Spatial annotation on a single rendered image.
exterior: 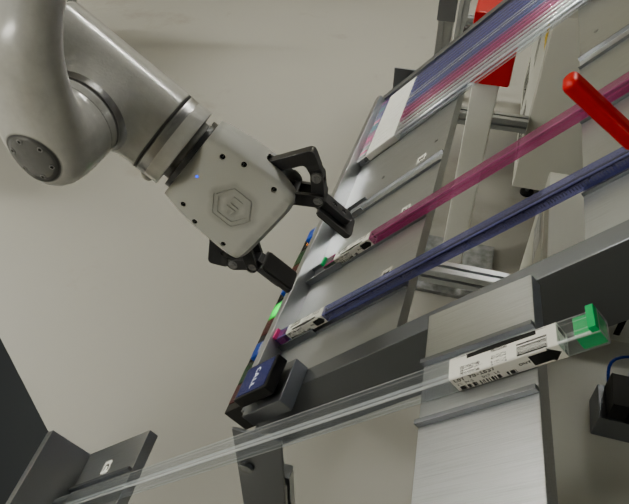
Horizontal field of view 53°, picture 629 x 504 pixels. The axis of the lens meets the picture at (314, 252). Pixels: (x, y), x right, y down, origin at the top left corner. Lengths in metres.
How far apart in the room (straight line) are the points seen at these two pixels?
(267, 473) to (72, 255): 1.46
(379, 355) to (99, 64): 0.34
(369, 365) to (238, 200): 0.19
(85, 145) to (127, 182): 1.75
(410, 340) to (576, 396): 0.39
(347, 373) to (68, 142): 0.30
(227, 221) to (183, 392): 1.04
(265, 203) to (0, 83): 0.23
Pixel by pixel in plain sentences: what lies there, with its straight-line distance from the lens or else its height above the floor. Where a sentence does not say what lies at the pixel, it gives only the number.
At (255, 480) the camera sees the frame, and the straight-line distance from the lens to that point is 0.69.
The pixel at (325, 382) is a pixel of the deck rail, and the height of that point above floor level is 0.81.
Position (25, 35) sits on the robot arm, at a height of 1.10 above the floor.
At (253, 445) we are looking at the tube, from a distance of 0.43.
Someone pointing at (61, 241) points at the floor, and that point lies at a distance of 2.10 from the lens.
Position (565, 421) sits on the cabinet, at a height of 0.62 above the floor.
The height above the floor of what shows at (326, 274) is 0.75.
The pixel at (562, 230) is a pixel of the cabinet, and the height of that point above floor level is 0.62.
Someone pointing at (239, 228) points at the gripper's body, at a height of 0.90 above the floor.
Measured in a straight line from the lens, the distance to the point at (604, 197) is 0.51.
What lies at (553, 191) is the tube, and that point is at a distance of 0.53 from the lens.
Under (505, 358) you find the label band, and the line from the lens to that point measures 0.33.
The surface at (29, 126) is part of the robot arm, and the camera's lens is 0.53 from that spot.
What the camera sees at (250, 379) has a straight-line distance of 0.62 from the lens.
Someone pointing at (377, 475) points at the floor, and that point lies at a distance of 1.46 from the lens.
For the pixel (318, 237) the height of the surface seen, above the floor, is 0.73.
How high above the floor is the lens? 1.28
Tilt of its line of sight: 42 degrees down
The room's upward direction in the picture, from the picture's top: straight up
